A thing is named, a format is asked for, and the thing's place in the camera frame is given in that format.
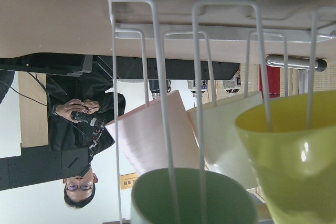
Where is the green cup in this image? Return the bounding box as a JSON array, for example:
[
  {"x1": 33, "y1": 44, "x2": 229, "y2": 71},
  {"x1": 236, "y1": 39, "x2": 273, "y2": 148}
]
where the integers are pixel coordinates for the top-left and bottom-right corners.
[{"x1": 131, "y1": 168, "x2": 258, "y2": 223}]

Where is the pink cup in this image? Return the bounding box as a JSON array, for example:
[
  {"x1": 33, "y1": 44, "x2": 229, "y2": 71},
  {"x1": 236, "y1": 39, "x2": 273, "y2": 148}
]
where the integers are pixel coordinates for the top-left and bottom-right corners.
[{"x1": 106, "y1": 90, "x2": 199, "y2": 175}]

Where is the cream white cup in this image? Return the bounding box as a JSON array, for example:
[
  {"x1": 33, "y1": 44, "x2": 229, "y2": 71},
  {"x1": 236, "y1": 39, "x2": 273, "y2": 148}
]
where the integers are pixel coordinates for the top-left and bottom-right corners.
[{"x1": 202, "y1": 91, "x2": 263, "y2": 189}]

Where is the yellow cup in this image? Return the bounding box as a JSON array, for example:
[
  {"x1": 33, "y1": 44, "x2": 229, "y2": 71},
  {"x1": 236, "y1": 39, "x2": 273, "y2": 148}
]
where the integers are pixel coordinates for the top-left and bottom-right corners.
[{"x1": 235, "y1": 91, "x2": 335, "y2": 223}]

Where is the person in black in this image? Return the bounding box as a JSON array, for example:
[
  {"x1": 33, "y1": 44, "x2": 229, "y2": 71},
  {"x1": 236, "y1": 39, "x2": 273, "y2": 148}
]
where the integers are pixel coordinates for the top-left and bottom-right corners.
[{"x1": 43, "y1": 59, "x2": 125, "y2": 208}]

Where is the red fire extinguisher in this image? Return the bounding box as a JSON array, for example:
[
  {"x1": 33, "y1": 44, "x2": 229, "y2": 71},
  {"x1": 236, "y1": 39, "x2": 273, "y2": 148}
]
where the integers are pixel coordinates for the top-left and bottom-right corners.
[{"x1": 267, "y1": 66, "x2": 280, "y2": 98}]

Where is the white wire cup rack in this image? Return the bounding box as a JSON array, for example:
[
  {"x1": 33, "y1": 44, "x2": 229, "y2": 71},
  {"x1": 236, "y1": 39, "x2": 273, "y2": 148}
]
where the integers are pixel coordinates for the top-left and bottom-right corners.
[{"x1": 107, "y1": 0, "x2": 336, "y2": 224}]

